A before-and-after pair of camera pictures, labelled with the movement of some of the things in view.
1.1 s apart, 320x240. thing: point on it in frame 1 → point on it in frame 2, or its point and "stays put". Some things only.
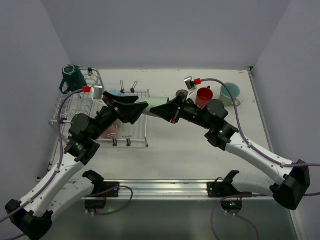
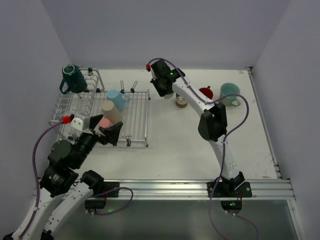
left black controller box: x=95 y=204 stays put
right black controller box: x=234 y=206 stays put
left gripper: x=114 y=108 → x=99 y=135
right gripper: x=178 y=110 → x=163 y=89
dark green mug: x=73 y=79 stays put
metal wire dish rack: x=87 y=100 stays put
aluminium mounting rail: x=176 y=189 stays put
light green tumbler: x=152 y=102 → x=168 y=96
